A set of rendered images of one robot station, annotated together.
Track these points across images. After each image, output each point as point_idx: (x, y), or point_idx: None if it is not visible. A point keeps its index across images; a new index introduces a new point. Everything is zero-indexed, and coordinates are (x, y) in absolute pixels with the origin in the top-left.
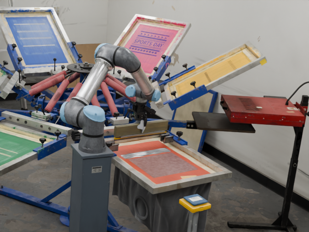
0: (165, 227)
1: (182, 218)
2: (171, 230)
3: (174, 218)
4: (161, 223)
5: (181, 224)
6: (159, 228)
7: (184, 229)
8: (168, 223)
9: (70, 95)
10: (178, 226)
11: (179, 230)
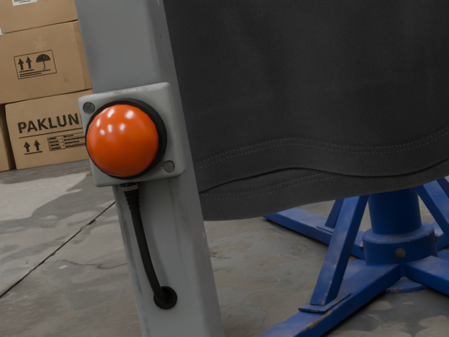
0: (248, 81)
1: (389, 20)
2: (301, 106)
3: (298, 15)
4: (206, 51)
5: (394, 69)
6: (204, 88)
7: (437, 120)
8: (264, 57)
9: None
10: (364, 80)
11: (383, 116)
